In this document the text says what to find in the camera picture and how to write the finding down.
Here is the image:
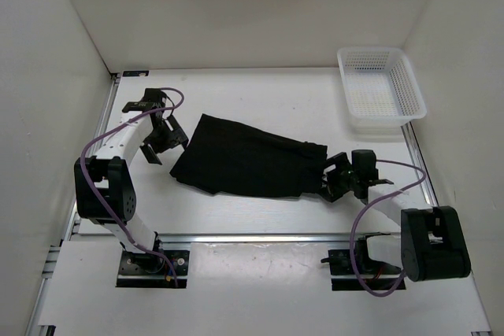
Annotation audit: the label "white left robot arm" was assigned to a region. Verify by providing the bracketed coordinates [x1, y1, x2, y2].
[74, 91, 189, 273]

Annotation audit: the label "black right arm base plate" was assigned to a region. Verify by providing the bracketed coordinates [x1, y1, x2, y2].
[321, 234, 401, 292]

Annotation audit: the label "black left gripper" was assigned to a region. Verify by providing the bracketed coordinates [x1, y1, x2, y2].
[140, 115, 188, 165]

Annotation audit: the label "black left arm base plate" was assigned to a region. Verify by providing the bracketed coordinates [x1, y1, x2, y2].
[116, 241, 190, 289]

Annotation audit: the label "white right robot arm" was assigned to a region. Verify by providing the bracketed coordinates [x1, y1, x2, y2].
[321, 150, 472, 282]

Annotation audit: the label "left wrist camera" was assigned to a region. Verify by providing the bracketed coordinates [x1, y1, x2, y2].
[142, 88, 168, 108]

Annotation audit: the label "small dark corner label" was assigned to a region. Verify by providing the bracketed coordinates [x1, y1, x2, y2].
[122, 70, 150, 77]

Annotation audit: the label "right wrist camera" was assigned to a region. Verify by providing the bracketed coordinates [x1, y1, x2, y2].
[351, 150, 379, 182]

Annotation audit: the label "black shorts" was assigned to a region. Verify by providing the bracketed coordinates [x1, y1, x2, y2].
[170, 114, 328, 198]

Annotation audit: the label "left aluminium side rail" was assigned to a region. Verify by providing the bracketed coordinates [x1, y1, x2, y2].
[59, 72, 122, 246]

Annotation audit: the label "white plastic mesh basket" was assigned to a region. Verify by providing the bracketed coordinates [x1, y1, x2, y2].
[337, 46, 427, 131]

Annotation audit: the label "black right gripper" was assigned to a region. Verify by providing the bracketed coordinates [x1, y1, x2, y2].
[309, 152, 359, 202]

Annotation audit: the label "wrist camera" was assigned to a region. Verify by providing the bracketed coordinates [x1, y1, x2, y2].
[142, 88, 168, 108]
[351, 150, 379, 182]

